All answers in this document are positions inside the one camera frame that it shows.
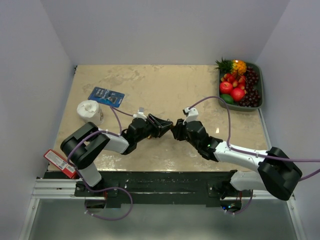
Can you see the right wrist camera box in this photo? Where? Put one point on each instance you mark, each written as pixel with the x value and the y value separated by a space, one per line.
pixel 191 114

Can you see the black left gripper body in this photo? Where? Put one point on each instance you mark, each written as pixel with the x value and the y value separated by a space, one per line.
pixel 152 129

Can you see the red apple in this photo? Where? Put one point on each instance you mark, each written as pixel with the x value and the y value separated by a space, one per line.
pixel 237 94
pixel 225 87

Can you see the aluminium frame rail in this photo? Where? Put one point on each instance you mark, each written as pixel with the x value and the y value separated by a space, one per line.
pixel 46 189

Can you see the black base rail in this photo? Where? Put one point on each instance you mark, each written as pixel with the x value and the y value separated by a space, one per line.
pixel 211 189

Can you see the white paper roll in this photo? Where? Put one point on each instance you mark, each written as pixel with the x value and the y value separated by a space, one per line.
pixel 90 111

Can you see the red box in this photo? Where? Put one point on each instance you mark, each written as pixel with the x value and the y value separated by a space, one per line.
pixel 61 163

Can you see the dark grape bunch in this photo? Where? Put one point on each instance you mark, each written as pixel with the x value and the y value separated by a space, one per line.
pixel 249 83

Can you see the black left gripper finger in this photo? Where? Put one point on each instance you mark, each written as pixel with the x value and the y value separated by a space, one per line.
pixel 158 121
pixel 161 130

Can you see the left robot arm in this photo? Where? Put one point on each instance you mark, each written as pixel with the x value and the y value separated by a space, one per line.
pixel 84 145

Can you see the blue blister pack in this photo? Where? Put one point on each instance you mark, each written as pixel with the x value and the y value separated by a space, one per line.
pixel 106 97

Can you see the large brass padlock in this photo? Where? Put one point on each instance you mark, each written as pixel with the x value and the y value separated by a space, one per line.
pixel 172 125

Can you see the green mango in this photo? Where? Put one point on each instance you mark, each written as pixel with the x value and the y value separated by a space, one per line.
pixel 227 99

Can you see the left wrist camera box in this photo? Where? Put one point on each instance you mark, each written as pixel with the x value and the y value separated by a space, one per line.
pixel 140 114

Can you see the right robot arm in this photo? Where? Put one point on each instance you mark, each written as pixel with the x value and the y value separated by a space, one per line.
pixel 269 170

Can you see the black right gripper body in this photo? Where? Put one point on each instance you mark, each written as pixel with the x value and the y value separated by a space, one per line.
pixel 193 142

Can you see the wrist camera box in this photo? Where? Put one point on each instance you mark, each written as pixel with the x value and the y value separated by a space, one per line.
pixel 140 114
pixel 191 114

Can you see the grey fruit tray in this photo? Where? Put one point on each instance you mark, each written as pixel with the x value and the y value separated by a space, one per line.
pixel 236 106

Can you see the toy pineapple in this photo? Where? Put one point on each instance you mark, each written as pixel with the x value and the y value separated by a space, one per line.
pixel 233 66

